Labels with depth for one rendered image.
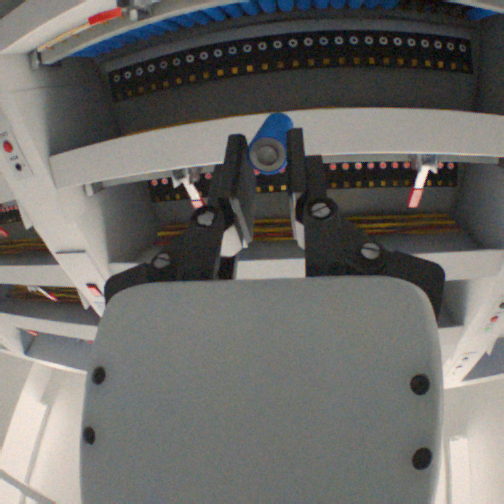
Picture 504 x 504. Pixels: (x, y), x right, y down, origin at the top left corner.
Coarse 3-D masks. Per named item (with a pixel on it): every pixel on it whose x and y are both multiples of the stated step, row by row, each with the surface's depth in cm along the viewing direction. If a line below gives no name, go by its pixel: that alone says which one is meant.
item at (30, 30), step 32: (32, 0) 20; (64, 0) 20; (96, 0) 21; (0, 32) 22; (32, 32) 22; (64, 32) 26; (224, 32) 37; (256, 32) 36; (288, 32) 35; (416, 32) 32; (448, 32) 31; (0, 64) 24; (32, 64) 28; (64, 64) 35; (128, 64) 40
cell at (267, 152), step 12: (276, 120) 16; (288, 120) 17; (264, 132) 13; (276, 132) 14; (252, 144) 13; (264, 144) 13; (276, 144) 13; (252, 156) 14; (264, 156) 13; (276, 156) 13; (264, 168) 14; (276, 168) 14
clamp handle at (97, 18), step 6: (132, 6) 21; (102, 12) 17; (108, 12) 18; (114, 12) 19; (120, 12) 20; (132, 12) 22; (90, 18) 17; (96, 18) 17; (102, 18) 18; (108, 18) 18; (132, 18) 23; (90, 24) 18
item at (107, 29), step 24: (168, 0) 24; (192, 0) 24; (216, 0) 24; (240, 0) 25; (456, 0) 20; (480, 0) 18; (96, 24) 26; (120, 24) 26; (144, 24) 27; (48, 48) 27; (72, 48) 28
